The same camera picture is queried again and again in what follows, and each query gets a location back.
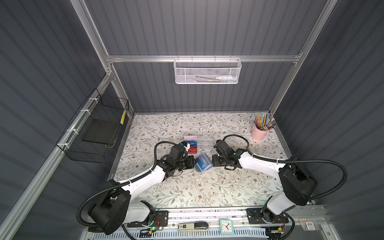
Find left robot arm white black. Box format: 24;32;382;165
88;142;196;235

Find silver black device on rail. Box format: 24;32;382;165
178;222;210;232

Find small clear packet with label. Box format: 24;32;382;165
299;218;319;232

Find left wrist camera white housing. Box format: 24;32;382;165
180;142;191;152

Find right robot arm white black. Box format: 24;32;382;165
213;140;318;219

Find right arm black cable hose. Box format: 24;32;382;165
221;134;348;240

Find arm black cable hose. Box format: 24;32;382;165
75;140;181;240
221;134;348;240

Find clear acrylic organizer box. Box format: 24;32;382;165
184;132;215;155

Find red card in organizer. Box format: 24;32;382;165
188;147;198;154

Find pens in white basket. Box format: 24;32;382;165
195;75;238;83

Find blue leather card holder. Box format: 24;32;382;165
195;153;213;173

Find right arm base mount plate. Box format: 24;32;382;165
246;208;289;225

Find black stapler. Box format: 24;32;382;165
88;227;103;233

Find small teal desk clock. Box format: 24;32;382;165
220;219;234;235

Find black wire wall basket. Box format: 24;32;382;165
57;91;130;164

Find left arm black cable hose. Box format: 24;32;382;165
75;140;181;240

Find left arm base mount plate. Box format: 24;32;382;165
125;210;169;228

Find coloured pencils in cup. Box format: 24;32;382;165
254;114;277;131

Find pink pencil cup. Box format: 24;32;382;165
251;125;269;142

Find black flat pad in basket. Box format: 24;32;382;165
82;119;121;145

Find white wire mesh basket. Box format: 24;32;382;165
173;58;242;85

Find pink card in organizer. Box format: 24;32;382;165
184;135;198;141

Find yellow tag on basket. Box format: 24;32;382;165
120;110;127;125

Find floral patterned table mat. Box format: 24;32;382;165
114;113;291;208

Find blue card in organizer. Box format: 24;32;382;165
187;141;198;147

